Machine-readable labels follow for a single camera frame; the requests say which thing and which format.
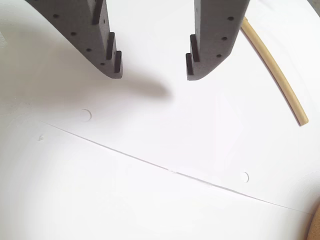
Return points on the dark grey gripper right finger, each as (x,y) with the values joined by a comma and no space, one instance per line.
(215,32)

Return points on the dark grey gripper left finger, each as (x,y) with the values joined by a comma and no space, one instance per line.
(85,27)

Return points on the light wooden pen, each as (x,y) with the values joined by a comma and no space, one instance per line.
(276,72)

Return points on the round cork pen holder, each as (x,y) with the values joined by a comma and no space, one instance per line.
(316,225)

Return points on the white punched paper sheet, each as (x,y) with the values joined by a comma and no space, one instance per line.
(175,135)

